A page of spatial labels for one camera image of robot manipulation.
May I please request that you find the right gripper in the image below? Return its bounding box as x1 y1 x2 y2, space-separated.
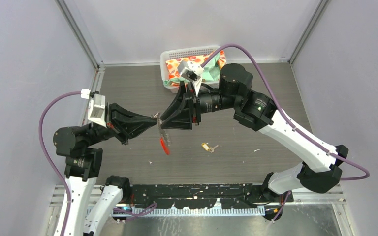
160 80 239 129

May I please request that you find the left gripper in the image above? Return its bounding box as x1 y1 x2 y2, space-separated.
85 99 158 146

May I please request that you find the metal key holder red handle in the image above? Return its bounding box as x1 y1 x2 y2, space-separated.
152 112 171 155

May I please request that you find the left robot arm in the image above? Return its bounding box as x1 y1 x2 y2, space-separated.
53 103 157 236

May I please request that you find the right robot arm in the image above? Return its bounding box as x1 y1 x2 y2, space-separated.
160 63 348 202

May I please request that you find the colourful patterned cloth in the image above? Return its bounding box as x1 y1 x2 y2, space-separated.
163 49 227 90

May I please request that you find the white plastic basket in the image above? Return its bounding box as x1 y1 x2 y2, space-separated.
160 45 232 94

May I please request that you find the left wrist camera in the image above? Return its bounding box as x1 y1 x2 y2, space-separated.
87 93 107 127

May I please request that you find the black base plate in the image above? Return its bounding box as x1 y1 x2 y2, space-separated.
119 183 293 209

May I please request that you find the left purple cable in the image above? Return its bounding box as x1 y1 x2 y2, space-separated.
39 88 158 236

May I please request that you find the purple cable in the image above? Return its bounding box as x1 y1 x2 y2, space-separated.
39 88 158 236
200 43 371 223

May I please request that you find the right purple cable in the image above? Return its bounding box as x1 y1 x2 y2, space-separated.
200 43 371 223

